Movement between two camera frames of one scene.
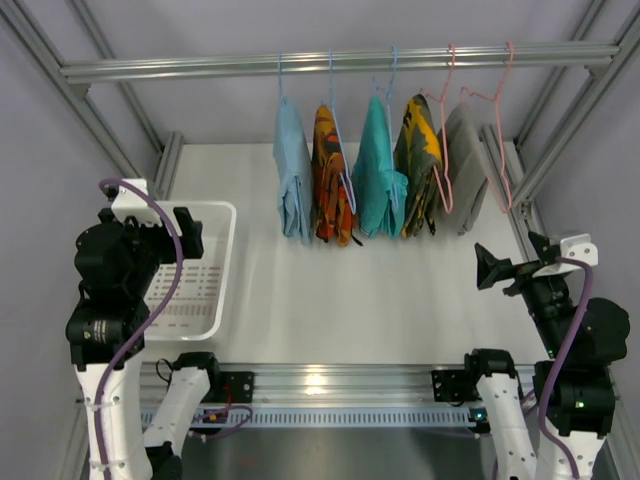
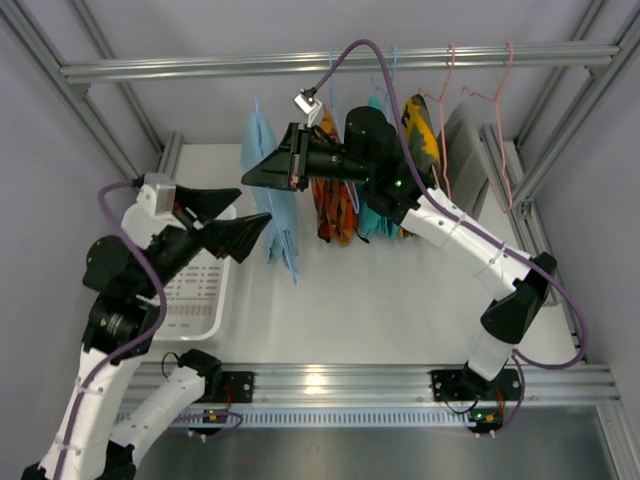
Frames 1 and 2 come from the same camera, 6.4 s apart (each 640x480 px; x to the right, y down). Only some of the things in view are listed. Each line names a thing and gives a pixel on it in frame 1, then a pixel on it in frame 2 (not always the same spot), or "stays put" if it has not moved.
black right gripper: (516, 273) to (299, 158)
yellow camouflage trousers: (418, 160) stays put
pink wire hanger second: (498, 98) stays put
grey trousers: (463, 167) stays put
